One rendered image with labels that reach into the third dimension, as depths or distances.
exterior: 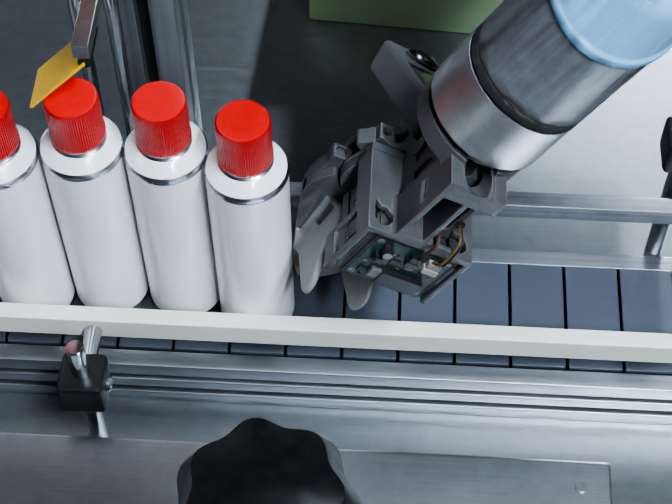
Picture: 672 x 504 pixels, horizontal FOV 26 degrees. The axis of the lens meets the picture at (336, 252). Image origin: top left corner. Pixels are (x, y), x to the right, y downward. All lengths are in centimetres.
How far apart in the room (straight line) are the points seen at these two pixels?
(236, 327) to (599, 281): 26
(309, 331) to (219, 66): 33
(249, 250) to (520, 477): 23
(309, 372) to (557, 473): 18
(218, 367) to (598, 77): 37
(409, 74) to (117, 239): 22
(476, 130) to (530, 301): 27
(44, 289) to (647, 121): 51
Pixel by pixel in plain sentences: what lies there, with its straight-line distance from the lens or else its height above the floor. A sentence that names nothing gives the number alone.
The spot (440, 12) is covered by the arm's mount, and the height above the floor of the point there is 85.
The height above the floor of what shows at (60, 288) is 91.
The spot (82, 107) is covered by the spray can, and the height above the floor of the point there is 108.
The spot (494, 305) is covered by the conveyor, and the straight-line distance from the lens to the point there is 102.
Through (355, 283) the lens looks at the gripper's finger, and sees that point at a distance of 94.
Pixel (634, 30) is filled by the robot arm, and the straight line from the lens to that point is 72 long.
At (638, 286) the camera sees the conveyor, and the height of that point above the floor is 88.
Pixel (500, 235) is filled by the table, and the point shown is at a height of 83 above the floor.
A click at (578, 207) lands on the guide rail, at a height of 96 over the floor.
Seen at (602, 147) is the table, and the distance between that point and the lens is 118.
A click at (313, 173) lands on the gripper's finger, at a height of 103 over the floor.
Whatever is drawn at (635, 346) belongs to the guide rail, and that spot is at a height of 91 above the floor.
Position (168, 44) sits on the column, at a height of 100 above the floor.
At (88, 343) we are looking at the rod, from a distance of 98.
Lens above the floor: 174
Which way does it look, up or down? 56 degrees down
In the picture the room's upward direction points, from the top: straight up
